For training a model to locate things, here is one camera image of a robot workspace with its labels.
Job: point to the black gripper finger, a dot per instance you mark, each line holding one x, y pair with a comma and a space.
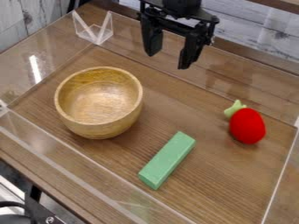
152, 35
193, 43

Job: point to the clear acrylic corner bracket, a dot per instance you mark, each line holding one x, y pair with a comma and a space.
96, 34

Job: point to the black table leg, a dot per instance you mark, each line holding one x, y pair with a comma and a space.
35, 193

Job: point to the wooden bowl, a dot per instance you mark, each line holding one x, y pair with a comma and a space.
99, 101

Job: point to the green rectangular block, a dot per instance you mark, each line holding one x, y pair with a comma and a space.
165, 160

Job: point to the clear acrylic tray wall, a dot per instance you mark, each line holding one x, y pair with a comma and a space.
87, 188

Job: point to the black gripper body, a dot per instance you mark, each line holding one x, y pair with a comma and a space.
179, 16

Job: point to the red plush strawberry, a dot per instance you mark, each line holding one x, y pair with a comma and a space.
246, 123

